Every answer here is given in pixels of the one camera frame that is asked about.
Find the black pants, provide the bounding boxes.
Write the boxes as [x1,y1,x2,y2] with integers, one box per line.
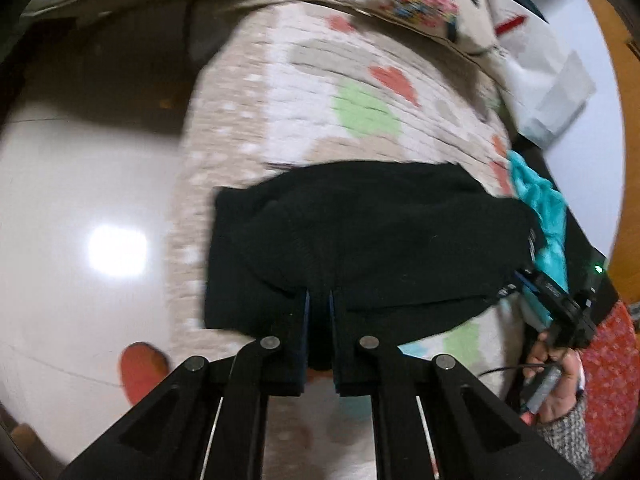
[203,160,546,344]

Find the grey knit sleeve forearm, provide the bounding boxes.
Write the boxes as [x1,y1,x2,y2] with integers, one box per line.
[535,392,596,479]

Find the right hand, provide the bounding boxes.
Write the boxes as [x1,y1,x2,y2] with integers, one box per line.
[521,330,584,425]

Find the orange slipper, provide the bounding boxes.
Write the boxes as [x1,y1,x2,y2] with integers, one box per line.
[118,341,169,405]

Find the teal fuzzy cloth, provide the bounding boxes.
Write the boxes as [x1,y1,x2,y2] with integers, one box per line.
[508,151,568,292]

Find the heart pattern quilt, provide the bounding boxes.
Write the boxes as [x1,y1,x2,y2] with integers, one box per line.
[167,0,524,479]

